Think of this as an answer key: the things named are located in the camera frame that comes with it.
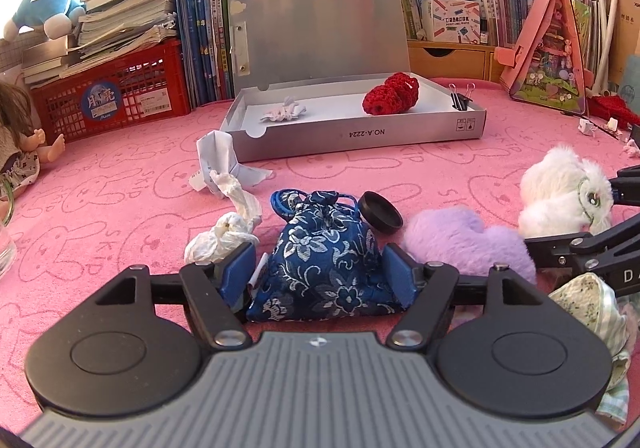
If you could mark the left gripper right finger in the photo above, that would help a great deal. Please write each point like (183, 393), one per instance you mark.
(429, 293)

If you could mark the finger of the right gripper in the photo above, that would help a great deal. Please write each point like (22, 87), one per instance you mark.
(612, 250)
(626, 186)

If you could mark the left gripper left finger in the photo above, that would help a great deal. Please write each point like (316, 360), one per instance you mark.
(214, 297)

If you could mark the green patterned cloth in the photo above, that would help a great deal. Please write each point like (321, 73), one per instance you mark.
(592, 302)

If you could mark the purple fluffy plush heart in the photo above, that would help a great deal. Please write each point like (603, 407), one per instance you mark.
(458, 236)

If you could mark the white fluffy cat plush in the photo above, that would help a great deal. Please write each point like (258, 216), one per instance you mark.
(563, 194)

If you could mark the white tissue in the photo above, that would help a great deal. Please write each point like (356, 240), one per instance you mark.
(231, 229)

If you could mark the black round lid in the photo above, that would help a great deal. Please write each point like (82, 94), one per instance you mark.
(379, 213)

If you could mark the blue floral fabric pouch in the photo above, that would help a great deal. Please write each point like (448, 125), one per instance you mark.
(326, 263)

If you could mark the white paper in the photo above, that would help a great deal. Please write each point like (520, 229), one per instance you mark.
(216, 157)

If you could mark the small white paper scrap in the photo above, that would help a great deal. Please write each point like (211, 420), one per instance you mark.
(586, 127)

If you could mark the pink house shaped toy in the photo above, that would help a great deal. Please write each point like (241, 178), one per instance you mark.
(544, 66)

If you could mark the black binder clips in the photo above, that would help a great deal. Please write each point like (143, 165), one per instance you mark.
(461, 100)

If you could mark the small white paper flower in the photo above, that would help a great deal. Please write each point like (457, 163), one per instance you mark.
(287, 111)

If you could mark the red crochet bow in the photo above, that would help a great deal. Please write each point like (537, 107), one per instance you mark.
(398, 94)

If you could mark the clear glass cup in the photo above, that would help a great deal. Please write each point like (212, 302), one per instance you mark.
(8, 247)

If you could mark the red plastic basket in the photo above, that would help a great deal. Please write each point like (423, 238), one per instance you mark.
(140, 87)

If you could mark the wooden drawer shelf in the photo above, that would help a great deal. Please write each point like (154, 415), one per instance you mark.
(445, 59)

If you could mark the brown haired baby doll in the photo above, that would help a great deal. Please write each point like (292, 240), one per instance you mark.
(24, 147)

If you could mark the white colourful stationery box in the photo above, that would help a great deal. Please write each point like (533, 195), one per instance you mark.
(456, 21)

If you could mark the silver cardboard box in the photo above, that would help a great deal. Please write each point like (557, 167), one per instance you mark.
(327, 55)

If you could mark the stack of books on basket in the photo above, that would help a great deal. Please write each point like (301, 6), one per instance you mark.
(108, 30)

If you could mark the row of blue books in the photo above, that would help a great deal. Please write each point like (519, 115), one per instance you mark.
(205, 41)

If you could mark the blue white plush left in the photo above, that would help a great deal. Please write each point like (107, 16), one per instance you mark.
(57, 18)

